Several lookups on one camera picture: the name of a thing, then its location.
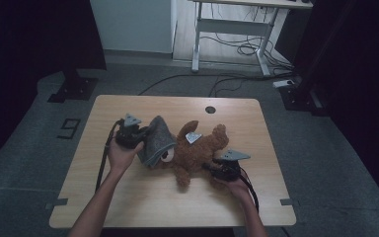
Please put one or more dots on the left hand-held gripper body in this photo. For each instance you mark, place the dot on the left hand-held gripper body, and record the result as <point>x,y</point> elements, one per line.
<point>128,136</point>

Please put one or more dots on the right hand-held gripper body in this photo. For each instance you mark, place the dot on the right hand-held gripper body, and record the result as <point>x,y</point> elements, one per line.
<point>227,169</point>

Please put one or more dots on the grey cloth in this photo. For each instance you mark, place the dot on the grey cloth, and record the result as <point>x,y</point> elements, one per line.
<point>158,141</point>

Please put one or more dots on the brown teddy bear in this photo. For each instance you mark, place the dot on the brown teddy bear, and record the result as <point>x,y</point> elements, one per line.
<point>194,156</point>

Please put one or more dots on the person's right hand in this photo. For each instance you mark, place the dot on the person's right hand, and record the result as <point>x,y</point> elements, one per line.
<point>239,189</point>

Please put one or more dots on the person's left hand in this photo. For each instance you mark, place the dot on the person's left hand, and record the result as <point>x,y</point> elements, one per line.
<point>121,159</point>

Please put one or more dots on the black round table grommet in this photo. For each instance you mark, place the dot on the black round table grommet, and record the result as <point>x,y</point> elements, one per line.
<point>210,110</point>

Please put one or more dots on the grey tape strip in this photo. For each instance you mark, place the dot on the grey tape strip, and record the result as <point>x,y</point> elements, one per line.
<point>288,202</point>
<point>57,203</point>

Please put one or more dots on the black stand base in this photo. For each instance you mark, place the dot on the black stand base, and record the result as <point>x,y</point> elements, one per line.
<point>74,89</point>
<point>297,98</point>

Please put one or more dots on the white power strip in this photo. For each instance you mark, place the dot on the white power strip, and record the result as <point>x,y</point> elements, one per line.
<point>283,83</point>

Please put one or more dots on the dark curtain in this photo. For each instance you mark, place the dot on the dark curtain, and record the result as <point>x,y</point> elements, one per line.
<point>29,65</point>
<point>358,82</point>

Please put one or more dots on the white desk frame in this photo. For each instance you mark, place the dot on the white desk frame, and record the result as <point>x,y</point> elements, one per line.
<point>233,26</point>

